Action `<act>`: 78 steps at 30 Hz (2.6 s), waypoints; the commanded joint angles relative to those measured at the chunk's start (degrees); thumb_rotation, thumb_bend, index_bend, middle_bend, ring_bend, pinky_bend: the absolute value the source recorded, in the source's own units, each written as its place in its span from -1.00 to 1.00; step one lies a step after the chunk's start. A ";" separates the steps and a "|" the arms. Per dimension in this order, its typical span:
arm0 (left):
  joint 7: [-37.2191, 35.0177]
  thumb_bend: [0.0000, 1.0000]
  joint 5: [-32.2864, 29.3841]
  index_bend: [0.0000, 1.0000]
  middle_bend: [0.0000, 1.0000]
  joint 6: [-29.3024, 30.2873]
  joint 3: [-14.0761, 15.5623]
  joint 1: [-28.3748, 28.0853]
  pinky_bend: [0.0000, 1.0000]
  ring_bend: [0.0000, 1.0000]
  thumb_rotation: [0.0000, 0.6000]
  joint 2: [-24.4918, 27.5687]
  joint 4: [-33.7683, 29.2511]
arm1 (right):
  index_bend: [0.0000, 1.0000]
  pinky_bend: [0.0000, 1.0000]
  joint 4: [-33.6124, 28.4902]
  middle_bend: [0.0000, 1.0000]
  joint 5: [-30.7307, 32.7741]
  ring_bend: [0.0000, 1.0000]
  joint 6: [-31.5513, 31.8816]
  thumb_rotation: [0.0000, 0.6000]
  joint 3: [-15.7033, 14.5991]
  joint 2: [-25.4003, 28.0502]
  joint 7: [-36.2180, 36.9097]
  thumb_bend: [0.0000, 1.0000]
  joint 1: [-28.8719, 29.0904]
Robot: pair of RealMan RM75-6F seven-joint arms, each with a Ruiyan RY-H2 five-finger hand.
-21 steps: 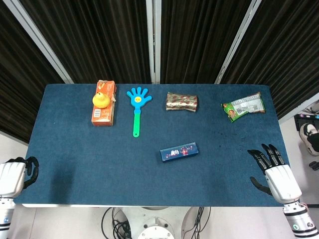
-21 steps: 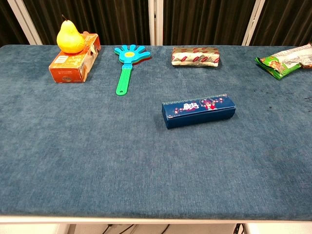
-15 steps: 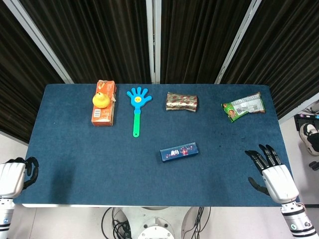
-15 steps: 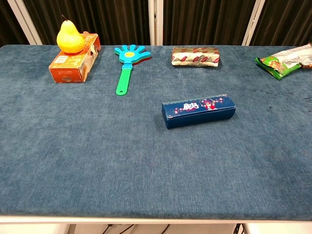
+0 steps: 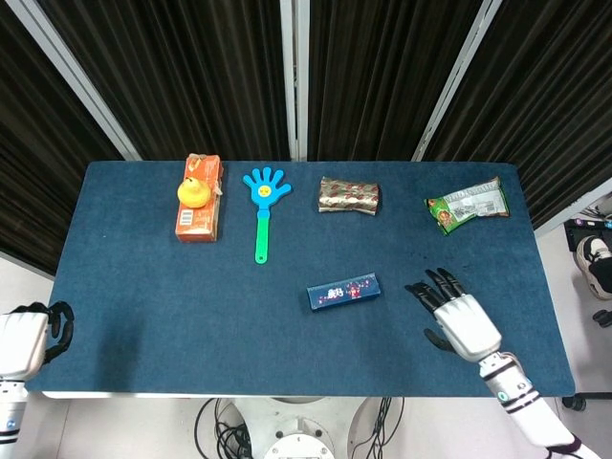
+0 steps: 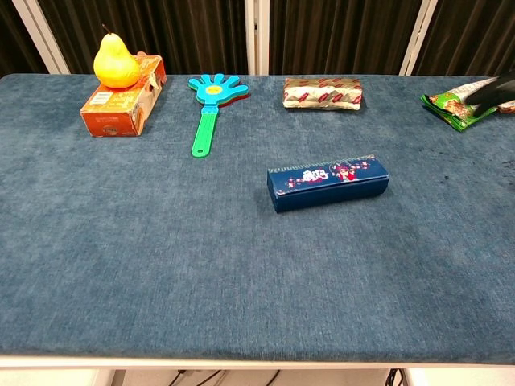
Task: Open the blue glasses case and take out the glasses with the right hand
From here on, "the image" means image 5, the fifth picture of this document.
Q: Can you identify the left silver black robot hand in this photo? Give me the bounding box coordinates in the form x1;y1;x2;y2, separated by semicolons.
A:
0;300;76;379

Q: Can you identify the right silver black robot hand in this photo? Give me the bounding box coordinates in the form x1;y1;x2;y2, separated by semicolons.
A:
404;268;503;363

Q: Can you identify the blue and white box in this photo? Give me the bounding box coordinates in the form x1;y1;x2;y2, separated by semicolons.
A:
305;272;383;315

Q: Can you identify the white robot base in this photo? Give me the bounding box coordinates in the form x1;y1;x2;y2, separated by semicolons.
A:
233;396;383;459

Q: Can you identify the orange carton box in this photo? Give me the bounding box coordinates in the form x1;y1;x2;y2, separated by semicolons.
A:
174;152;226;243

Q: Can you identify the blue green hand clapper toy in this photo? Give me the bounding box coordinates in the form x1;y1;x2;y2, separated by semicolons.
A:
242;166;293;266

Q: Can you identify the green snack bag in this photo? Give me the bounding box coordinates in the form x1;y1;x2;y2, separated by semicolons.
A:
423;175;512;237

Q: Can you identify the white black sneaker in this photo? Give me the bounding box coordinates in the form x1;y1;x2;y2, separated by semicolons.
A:
575;234;612;301

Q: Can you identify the gold foil snack package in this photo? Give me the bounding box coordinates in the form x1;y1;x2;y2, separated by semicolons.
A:
317;175;385;217

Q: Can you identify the blue fabric table mat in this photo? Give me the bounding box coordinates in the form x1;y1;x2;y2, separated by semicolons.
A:
23;160;578;398

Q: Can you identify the dark pleated curtain panel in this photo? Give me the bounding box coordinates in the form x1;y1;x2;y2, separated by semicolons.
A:
308;0;484;162
37;0;293;162
0;0;125;276
425;0;612;230

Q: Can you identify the yellow pear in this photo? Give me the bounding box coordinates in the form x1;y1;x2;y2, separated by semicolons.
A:
177;175;212;208

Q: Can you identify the black cable bundle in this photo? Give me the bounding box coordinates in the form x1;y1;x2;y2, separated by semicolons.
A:
353;396;417;459
195;397;252;459

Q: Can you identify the grey partition frame post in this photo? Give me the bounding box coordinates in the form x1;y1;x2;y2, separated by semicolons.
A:
411;0;503;162
7;0;142;162
279;0;311;162

